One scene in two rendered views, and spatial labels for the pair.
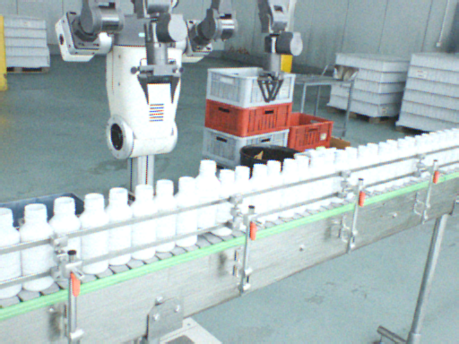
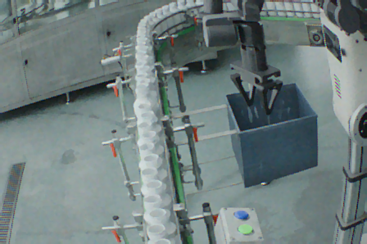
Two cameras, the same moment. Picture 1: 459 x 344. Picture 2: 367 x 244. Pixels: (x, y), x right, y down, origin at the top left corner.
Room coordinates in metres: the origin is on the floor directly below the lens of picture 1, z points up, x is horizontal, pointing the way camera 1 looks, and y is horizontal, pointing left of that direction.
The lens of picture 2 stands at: (2.26, -0.96, 1.79)
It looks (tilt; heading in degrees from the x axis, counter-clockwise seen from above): 26 degrees down; 133
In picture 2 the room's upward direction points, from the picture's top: 11 degrees counter-clockwise
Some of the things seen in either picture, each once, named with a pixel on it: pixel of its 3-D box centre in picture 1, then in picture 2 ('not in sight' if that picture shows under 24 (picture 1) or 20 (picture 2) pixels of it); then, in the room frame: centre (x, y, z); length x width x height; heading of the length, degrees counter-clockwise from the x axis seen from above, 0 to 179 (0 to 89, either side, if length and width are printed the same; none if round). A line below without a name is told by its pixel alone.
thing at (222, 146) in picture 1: (246, 141); not in sight; (3.96, -0.05, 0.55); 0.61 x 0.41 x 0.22; 140
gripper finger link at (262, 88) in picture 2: (272, 87); (263, 92); (1.68, -0.09, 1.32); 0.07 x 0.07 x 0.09; 73
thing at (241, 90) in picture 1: (251, 86); not in sight; (3.96, -0.05, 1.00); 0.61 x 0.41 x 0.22; 141
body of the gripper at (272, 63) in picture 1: (272, 64); (255, 58); (1.67, -0.08, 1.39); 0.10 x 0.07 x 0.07; 163
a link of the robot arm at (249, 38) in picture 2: (274, 45); (248, 32); (1.67, -0.08, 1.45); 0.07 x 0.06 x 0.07; 44
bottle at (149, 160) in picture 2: (298, 184); (158, 187); (1.42, -0.19, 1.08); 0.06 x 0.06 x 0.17
